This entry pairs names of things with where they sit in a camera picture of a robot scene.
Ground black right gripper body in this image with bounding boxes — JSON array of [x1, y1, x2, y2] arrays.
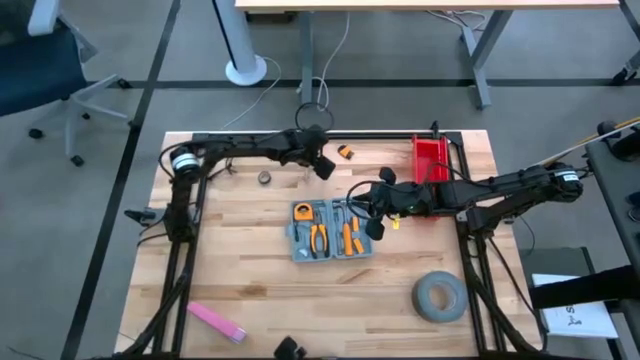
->
[[365, 182, 435, 241]]

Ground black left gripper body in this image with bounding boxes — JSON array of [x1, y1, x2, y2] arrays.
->
[[282, 139, 337, 181]]

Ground grey-blue plastic tool case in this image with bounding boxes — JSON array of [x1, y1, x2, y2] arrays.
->
[[284, 197, 375, 264]]

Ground pliers yellow black handles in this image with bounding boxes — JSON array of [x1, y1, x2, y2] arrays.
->
[[308, 223, 331, 260]]

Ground small black object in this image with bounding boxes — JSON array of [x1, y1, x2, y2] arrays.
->
[[273, 335, 307, 360]]

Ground grey floor box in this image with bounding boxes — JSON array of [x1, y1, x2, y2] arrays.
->
[[518, 246, 597, 281]]

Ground pink flat box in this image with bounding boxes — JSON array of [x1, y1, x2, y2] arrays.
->
[[186, 300, 249, 346]]

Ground wooden desk grey legs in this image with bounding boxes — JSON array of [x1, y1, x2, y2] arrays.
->
[[233, 0, 640, 111]]

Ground white rod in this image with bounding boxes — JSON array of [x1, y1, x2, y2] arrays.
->
[[537, 122, 640, 169]]

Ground black flat bar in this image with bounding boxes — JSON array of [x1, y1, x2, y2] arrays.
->
[[527, 264, 640, 312]]

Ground white printed paper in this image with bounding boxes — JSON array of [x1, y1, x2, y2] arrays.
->
[[531, 273, 621, 341]]

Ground black side table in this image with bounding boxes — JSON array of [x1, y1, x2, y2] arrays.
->
[[584, 119, 640, 281]]

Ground black caster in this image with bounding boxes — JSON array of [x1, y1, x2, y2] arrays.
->
[[611, 49, 640, 87]]

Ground grey office chair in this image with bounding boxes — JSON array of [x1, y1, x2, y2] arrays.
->
[[0, 0, 132, 167]]

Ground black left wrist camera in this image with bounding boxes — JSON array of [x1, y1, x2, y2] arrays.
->
[[299, 124, 330, 147]]

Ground red bin wall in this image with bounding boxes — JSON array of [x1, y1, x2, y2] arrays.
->
[[409, 132, 452, 220]]

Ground black aluminium table frame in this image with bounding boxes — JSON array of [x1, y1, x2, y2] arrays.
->
[[112, 129, 549, 360]]

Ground white floor cable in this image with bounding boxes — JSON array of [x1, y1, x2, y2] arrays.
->
[[221, 56, 284, 131], [311, 11, 352, 114]]

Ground grey duct tape roll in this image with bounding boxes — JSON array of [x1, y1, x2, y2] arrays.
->
[[411, 270, 471, 324]]

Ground grey pedestal column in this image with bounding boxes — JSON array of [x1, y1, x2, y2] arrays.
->
[[211, 0, 270, 88]]

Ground white cable bundle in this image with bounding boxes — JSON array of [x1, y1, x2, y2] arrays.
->
[[426, 8, 490, 32]]

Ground yellow cable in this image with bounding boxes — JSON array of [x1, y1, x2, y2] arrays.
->
[[574, 116, 640, 149]]

